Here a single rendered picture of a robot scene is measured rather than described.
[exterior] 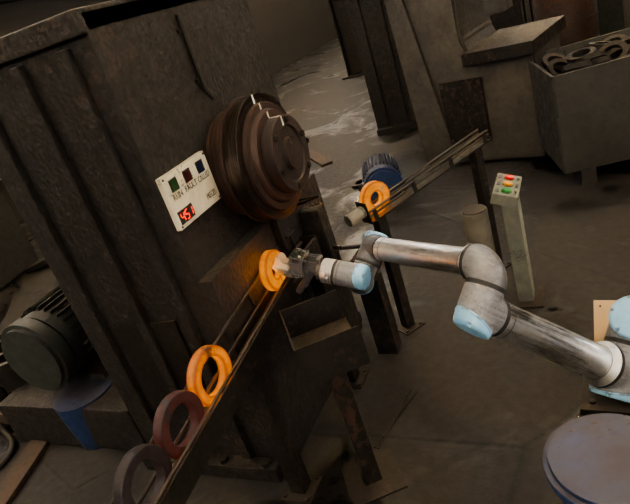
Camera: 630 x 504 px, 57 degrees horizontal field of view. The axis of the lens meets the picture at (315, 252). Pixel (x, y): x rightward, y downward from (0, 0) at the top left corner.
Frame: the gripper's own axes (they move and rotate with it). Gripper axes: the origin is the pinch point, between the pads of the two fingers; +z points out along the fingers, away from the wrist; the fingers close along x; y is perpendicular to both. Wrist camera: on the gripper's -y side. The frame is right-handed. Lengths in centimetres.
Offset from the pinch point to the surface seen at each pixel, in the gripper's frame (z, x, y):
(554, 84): -89, -212, 20
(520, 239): -85, -83, -18
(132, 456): -3, 89, -3
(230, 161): 11.6, 2.1, 40.6
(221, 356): -4.0, 46.6, -5.0
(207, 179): 19.6, 5.3, 34.3
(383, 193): -23, -70, 2
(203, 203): 17.9, 12.3, 28.5
